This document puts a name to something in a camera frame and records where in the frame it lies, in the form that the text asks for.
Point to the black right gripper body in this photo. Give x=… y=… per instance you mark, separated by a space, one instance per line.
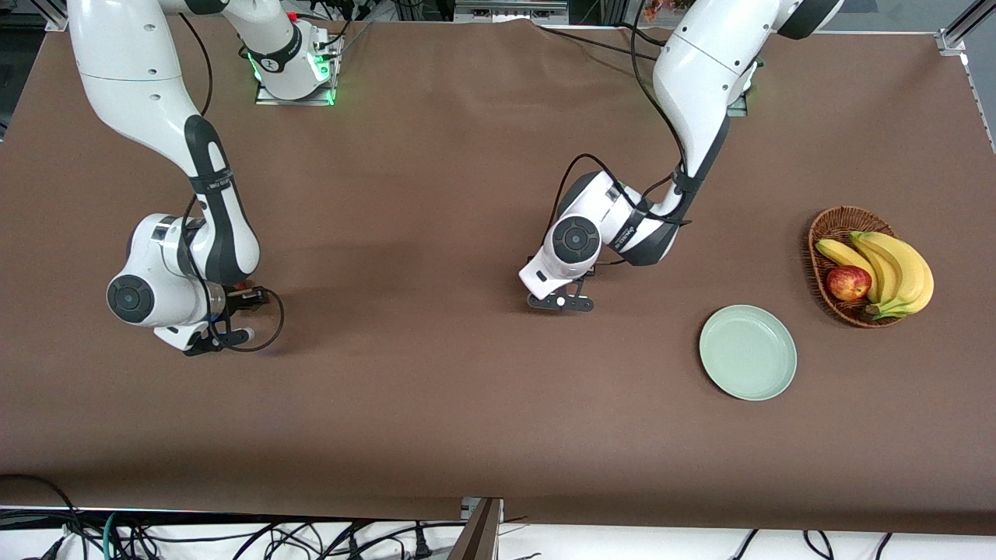
x=236 y=301

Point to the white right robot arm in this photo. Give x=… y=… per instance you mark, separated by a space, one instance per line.
x=132 y=78

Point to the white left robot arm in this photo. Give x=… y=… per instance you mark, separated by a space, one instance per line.
x=700 y=70

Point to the pale green plate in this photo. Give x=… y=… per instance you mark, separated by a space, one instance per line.
x=747 y=352

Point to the brown table cover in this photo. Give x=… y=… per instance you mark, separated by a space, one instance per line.
x=467 y=404

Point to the small yellow banana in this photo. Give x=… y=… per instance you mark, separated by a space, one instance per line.
x=840 y=253

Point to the brown wicker basket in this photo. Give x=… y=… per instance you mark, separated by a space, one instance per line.
x=836 y=222

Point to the red apple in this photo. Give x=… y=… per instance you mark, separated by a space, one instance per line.
x=848 y=283

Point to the orange background object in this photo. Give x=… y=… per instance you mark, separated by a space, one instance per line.
x=652 y=8

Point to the grey metal device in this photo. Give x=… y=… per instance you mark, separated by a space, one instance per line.
x=506 y=12

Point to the black power plug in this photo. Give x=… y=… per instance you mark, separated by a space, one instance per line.
x=421 y=548

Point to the large yellow banana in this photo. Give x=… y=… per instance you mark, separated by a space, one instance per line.
x=918 y=272

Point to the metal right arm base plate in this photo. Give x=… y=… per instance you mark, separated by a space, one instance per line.
x=264 y=98

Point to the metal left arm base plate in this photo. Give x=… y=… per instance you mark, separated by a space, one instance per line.
x=739 y=109

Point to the aluminium table post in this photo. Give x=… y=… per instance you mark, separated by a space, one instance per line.
x=478 y=537

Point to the aluminium frame rail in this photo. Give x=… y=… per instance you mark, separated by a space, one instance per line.
x=54 y=15
x=953 y=39

